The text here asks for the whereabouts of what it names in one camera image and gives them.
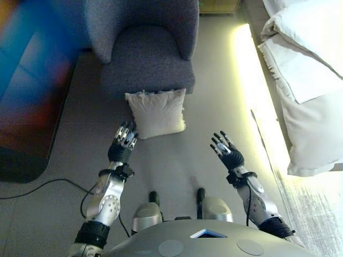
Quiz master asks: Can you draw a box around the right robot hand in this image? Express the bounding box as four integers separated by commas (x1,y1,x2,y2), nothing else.
210,130,245,171

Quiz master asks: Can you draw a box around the white bed pillow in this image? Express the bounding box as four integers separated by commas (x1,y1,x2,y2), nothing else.
260,0,343,78

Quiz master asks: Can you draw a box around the grey fabric armchair sofa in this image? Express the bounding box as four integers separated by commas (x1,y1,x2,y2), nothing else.
83,0,199,97

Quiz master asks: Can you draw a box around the colourful floor rug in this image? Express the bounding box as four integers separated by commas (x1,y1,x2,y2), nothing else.
0,0,93,184

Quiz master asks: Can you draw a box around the right robot leg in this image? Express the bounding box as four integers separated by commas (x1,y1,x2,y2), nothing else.
196,188,234,223

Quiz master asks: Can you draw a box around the left robot leg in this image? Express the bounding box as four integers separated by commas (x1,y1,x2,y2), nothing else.
130,191,163,236

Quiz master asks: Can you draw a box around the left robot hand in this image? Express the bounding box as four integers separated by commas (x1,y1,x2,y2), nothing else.
107,119,139,164

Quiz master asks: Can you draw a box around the black floor cable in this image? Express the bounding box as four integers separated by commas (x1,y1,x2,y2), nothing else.
0,178,131,238

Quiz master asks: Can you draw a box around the grey robot torso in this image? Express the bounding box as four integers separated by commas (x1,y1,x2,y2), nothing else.
101,219,326,257

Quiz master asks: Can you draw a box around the white square cushion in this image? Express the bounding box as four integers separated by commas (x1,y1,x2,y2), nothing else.
124,88,187,140

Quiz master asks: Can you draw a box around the robot leg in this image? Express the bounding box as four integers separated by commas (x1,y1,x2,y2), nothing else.
196,188,234,223
130,191,163,236

